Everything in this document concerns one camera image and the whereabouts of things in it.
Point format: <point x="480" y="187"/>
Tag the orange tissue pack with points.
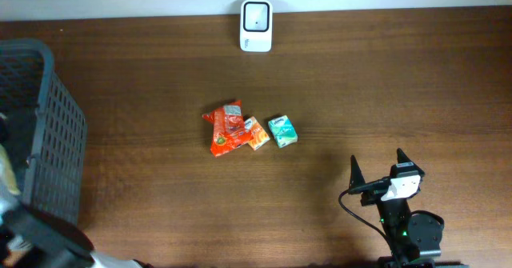
<point x="259" y="135"/>

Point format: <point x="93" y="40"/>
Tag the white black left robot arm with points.
<point x="134" y="214"/>

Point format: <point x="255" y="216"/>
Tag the grey plastic basket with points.
<point x="46" y="130"/>

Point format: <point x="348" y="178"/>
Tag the white black barcode scanner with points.
<point x="256" y="26"/>

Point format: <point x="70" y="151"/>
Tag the teal tissue pack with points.
<point x="283" y="131"/>

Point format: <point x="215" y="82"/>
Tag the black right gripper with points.
<point x="356" y="178"/>

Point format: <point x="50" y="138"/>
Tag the red snack bag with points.
<point x="229" y="132"/>

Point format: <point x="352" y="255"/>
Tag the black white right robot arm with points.
<point x="413" y="237"/>

